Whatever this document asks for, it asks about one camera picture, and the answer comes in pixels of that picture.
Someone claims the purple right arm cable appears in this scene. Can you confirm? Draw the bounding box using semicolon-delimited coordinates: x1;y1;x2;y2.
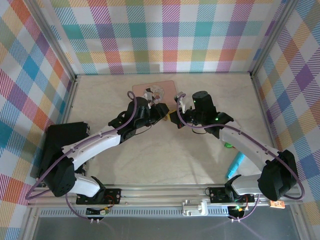
176;92;307;222

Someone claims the light blue marker pen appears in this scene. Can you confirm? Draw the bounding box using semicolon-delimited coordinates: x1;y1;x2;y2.
225;152;246;179

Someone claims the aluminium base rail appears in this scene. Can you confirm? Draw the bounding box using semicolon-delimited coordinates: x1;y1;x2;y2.
26;184;301;209

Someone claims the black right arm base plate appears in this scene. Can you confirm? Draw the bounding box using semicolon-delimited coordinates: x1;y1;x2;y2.
208;186;256;204

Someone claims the black hard case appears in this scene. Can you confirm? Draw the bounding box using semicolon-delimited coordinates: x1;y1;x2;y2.
37;121;91;185

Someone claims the aluminium frame post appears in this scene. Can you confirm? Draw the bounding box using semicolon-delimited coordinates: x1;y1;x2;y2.
249;0;300;80
26;0;78;82

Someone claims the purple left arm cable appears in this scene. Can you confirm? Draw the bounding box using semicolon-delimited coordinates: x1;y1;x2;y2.
24;90;141;221

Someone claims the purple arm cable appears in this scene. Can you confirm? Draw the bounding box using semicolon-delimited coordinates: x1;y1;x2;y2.
24;90;141;221
176;92;307;222

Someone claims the silver metal clamp bracket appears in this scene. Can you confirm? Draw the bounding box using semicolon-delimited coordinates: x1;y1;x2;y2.
180;199;209;217

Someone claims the pink tin box cartoon couple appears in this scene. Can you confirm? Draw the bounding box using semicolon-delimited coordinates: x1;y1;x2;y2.
132;80;177;107

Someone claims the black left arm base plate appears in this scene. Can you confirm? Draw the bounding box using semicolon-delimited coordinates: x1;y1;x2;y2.
75;187;123;206

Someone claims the perforated metal strip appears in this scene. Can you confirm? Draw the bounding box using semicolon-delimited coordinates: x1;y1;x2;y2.
39;209;231;218

